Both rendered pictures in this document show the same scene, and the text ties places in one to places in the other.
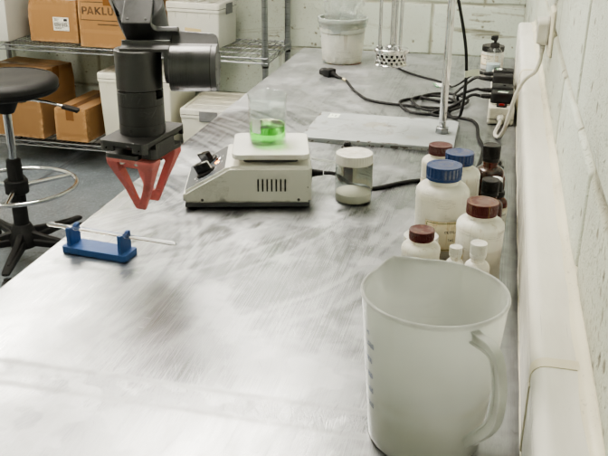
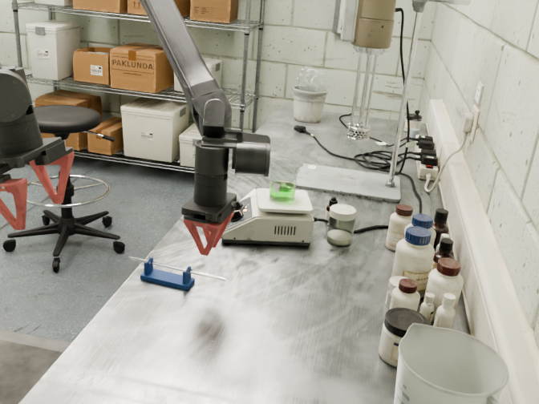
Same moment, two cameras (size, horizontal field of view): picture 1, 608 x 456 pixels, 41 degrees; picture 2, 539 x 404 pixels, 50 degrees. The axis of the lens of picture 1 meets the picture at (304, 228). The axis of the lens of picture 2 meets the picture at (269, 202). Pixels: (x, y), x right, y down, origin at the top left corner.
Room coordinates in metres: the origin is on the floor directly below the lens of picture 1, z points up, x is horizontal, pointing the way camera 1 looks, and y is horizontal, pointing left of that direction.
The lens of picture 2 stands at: (0.08, 0.16, 1.32)
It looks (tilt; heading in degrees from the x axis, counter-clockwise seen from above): 23 degrees down; 357
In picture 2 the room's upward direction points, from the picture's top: 5 degrees clockwise
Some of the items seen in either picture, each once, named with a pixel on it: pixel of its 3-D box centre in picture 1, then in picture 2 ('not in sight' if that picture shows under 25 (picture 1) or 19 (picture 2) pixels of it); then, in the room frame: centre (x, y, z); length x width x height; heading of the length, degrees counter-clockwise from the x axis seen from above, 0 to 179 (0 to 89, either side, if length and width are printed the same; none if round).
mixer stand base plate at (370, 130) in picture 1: (382, 130); (347, 181); (1.63, -0.16, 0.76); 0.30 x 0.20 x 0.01; 77
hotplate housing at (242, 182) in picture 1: (254, 171); (270, 217); (1.26, 0.08, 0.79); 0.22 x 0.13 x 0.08; 92
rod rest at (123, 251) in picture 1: (99, 241); (167, 272); (1.03, 0.28, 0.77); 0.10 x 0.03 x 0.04; 71
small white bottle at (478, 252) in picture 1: (476, 272); (445, 316); (0.90, -0.21, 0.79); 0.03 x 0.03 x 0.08
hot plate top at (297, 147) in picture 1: (270, 146); (283, 200); (1.26, 0.05, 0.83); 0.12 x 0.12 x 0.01; 2
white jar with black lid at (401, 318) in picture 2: not in sight; (403, 337); (0.83, -0.12, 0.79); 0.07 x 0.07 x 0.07
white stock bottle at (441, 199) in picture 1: (441, 209); (412, 261); (1.04, -0.19, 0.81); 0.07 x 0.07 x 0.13
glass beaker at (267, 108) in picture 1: (267, 119); (282, 182); (1.27, 0.06, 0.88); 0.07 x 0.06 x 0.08; 8
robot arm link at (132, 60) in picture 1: (143, 68); (215, 157); (1.00, 0.20, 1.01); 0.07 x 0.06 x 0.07; 90
